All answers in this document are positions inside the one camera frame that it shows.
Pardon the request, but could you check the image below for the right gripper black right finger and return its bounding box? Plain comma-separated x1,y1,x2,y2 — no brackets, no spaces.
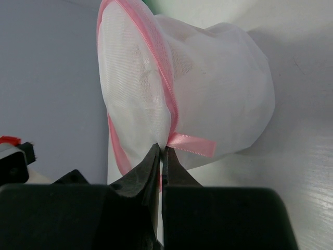
162,147,298,249

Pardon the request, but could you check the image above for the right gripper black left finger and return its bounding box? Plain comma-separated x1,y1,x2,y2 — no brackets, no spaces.
1,144,160,249

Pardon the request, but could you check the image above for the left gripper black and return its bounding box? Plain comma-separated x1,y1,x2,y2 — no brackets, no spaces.
53,169,89,185

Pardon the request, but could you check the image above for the white mesh laundry bag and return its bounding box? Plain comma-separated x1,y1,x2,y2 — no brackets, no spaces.
97,1,275,175

